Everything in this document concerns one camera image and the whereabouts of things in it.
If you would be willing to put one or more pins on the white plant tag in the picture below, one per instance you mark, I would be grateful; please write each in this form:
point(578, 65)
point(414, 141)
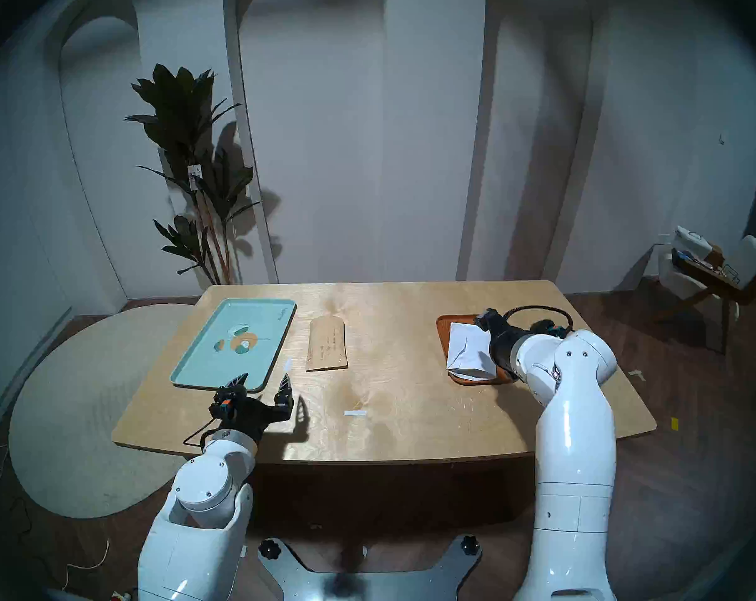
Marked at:
point(195, 177)

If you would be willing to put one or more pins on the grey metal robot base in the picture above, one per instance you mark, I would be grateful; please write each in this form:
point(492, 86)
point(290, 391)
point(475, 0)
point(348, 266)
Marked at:
point(365, 584)

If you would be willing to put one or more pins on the white bag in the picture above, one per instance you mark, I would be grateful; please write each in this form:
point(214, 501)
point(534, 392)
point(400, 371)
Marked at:
point(691, 238)

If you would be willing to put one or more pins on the light wooden table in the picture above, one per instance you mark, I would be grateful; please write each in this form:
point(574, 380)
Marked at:
point(384, 431)

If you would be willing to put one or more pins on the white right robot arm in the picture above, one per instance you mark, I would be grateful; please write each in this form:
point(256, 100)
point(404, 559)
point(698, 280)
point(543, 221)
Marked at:
point(575, 456)

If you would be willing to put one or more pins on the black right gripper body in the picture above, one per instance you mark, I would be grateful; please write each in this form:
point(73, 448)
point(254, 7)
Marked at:
point(506, 349)

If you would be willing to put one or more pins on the cream wooden armchair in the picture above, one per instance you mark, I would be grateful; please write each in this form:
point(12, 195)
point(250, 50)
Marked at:
point(750, 261)

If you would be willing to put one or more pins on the teal printed tray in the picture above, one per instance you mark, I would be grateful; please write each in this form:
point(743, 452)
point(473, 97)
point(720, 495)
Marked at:
point(227, 365)

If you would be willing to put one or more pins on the black star knob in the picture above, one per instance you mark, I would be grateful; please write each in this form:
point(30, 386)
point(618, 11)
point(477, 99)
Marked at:
point(470, 545)
point(268, 548)

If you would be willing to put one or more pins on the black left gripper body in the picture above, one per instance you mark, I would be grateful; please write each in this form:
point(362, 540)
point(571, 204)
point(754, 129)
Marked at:
point(246, 413)

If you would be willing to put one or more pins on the white paper envelope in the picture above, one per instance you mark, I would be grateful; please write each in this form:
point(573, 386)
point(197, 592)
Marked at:
point(468, 352)

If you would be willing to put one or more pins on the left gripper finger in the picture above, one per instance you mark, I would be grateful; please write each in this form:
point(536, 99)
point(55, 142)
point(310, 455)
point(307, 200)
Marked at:
point(236, 382)
point(284, 394)

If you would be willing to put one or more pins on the tall dark green plant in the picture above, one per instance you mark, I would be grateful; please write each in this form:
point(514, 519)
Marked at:
point(180, 118)

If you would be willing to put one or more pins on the orange wood-grain tray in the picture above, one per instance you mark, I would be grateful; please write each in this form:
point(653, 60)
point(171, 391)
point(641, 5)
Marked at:
point(442, 337)

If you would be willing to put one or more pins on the beige oval rug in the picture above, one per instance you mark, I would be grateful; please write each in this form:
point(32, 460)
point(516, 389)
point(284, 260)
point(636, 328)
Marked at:
point(83, 405)

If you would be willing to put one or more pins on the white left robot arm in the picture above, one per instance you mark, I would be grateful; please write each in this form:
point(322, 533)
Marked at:
point(209, 487)

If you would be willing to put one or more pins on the brown paper envelope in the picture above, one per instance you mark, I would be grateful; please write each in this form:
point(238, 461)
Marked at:
point(326, 346)

